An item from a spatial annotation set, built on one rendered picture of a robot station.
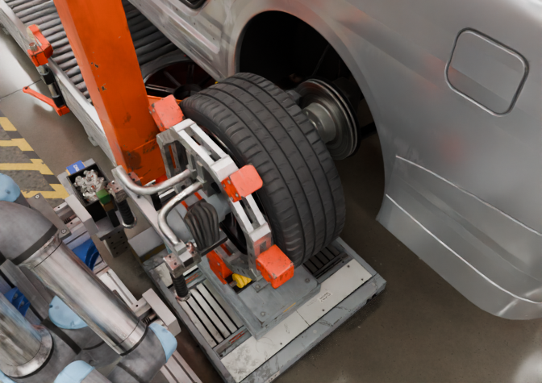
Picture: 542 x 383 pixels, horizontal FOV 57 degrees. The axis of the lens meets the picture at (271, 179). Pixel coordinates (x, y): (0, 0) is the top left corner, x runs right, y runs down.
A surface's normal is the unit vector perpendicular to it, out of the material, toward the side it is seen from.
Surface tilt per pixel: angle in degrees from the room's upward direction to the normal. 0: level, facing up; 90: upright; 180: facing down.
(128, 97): 90
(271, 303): 0
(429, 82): 90
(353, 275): 0
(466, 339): 0
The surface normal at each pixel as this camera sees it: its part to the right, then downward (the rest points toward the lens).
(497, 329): -0.02, -0.64
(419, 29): -0.78, 0.49
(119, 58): 0.62, 0.59
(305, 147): 0.35, -0.16
